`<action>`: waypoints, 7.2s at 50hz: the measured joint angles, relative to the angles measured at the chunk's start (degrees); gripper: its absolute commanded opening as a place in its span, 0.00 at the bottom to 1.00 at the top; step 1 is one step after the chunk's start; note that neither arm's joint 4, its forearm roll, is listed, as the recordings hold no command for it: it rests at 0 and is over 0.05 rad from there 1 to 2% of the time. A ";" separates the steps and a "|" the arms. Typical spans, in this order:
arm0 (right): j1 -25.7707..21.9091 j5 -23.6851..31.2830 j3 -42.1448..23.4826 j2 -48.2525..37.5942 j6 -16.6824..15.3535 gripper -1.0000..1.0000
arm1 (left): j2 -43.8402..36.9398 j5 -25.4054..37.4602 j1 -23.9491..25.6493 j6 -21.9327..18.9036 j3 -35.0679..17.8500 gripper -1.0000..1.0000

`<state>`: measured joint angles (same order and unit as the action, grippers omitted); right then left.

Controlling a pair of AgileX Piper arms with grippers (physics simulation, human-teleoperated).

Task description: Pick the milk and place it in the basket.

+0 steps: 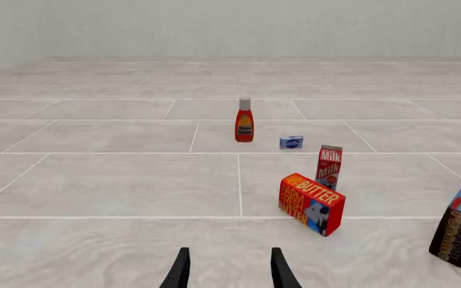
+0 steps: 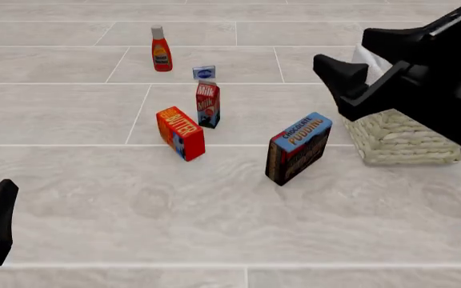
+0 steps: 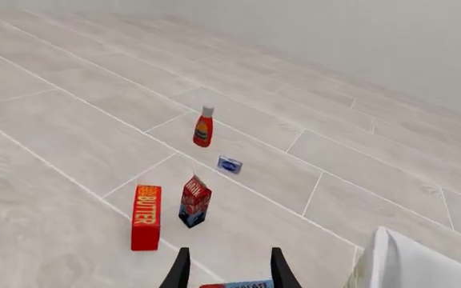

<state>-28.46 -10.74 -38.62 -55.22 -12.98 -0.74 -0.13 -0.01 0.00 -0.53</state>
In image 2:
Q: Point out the chocolate pudding box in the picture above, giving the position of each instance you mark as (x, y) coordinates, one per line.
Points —
(299, 150)

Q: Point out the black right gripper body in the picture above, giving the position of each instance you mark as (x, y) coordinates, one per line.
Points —
(434, 78)

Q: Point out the red butter box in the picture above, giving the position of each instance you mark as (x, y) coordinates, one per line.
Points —
(182, 135)

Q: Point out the white cloth basket lining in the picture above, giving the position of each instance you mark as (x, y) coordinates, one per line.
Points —
(370, 64)

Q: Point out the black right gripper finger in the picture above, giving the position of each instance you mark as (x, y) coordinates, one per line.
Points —
(398, 43)
(342, 78)

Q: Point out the red ketchup bottle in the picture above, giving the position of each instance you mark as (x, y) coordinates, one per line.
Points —
(162, 54)

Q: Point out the red milk carton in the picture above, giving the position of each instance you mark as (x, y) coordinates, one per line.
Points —
(207, 105)

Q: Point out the white woven basket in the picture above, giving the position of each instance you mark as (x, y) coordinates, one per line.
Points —
(402, 144)

